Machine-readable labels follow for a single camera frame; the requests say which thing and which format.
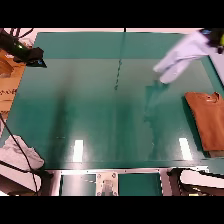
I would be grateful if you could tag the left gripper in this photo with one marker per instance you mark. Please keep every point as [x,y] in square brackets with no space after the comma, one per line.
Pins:
[34,55]

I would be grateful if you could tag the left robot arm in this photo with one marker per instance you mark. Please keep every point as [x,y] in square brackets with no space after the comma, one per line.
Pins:
[10,42]

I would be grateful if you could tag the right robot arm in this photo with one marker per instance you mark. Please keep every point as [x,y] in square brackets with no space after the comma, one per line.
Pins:
[203,180]

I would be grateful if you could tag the light grey garment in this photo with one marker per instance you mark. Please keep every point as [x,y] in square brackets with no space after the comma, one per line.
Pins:
[16,153]

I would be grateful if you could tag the brown T-shirt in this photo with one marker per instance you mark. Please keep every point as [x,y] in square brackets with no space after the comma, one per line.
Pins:
[210,120]

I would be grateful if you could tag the silver frame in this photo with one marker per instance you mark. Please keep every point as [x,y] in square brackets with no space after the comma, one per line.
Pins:
[107,184]

